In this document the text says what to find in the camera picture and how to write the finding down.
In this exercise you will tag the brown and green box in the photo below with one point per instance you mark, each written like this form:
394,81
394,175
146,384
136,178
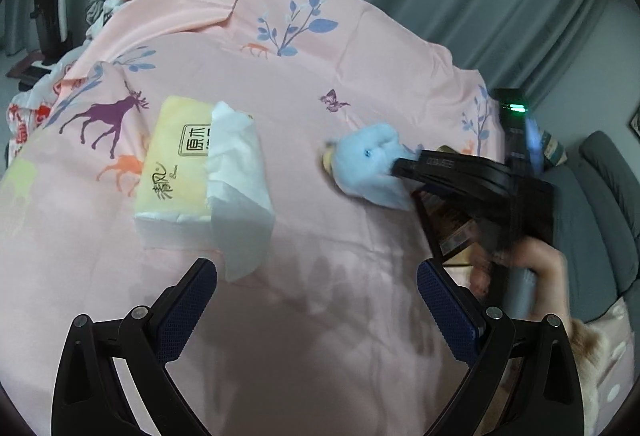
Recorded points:
450,230

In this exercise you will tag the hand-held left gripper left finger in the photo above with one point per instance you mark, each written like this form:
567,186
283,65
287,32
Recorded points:
185,311

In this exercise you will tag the pink printed bedsheet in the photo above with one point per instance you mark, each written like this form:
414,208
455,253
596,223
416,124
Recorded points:
325,266

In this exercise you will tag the framed wall picture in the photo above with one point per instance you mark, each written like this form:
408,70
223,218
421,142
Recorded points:
635,120

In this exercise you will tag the patterned cushion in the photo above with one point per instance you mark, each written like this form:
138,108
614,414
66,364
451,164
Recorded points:
555,150

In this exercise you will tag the pink dotted cloth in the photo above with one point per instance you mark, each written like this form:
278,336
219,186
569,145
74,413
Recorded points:
617,366

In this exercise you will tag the red white printed cloth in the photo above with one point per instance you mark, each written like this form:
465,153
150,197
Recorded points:
22,125

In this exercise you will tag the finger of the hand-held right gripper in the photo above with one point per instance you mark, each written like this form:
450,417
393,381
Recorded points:
450,164
450,198

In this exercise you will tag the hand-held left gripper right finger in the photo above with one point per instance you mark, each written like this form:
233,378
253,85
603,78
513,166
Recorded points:
445,311

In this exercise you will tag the grey sofa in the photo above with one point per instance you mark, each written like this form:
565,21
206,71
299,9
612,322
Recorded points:
595,226

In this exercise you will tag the person's right hand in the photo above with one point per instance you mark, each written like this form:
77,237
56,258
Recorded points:
547,263

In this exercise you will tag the blue plush elephant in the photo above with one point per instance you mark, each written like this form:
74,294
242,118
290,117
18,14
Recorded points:
365,165

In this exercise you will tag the black standing device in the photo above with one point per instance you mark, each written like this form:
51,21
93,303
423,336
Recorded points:
47,5

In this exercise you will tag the yellow tissue pack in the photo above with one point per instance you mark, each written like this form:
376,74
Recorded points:
175,176

